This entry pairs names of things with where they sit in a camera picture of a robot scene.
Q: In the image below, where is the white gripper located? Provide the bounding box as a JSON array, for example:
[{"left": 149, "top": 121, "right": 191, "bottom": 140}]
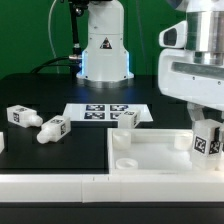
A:
[{"left": 158, "top": 21, "right": 224, "bottom": 142}]

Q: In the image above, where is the white square tabletop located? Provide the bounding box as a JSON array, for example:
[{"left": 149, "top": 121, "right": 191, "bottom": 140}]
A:
[{"left": 108, "top": 129, "right": 224, "bottom": 175}]

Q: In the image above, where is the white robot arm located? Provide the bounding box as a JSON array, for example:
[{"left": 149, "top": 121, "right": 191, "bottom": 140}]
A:
[{"left": 77, "top": 0, "right": 224, "bottom": 141}]

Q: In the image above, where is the white marker base sheet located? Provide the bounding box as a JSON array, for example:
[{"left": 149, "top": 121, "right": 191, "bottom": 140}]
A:
[{"left": 63, "top": 103, "right": 153, "bottom": 122}]

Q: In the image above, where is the white front fence bar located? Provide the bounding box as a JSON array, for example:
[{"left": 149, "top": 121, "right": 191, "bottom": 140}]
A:
[{"left": 0, "top": 172, "right": 224, "bottom": 203}]

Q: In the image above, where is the white left fence piece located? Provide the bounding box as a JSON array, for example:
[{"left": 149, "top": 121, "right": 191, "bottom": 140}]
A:
[{"left": 0, "top": 132, "right": 4, "bottom": 154}]

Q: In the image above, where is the black cable bundle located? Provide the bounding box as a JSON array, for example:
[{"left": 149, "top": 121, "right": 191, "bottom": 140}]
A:
[{"left": 30, "top": 55, "right": 83, "bottom": 75}]

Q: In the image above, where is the black camera pole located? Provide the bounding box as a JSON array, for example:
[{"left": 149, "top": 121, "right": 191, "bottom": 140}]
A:
[{"left": 68, "top": 0, "right": 89, "bottom": 77}]

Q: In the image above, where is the white cable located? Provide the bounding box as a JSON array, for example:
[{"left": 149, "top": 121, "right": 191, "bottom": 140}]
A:
[{"left": 47, "top": 0, "right": 61, "bottom": 75}]

